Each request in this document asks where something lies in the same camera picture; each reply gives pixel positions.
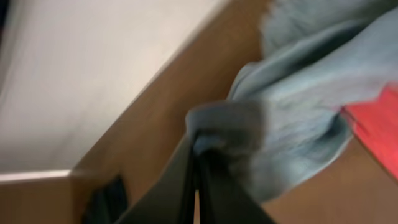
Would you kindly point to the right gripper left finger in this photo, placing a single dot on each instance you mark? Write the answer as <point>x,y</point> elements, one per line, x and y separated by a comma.
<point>172,199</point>

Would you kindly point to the light blue grey t-shirt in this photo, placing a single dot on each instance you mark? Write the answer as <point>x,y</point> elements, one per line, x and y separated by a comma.
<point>280,124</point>

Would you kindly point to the folded dark navy garment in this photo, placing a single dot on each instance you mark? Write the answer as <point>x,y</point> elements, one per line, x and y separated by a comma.
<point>106,204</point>

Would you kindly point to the red t-shirt white print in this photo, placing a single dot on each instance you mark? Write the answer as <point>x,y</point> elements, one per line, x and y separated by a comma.
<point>374,124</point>

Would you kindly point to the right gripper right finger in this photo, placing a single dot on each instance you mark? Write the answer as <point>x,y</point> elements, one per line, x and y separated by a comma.
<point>222,199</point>

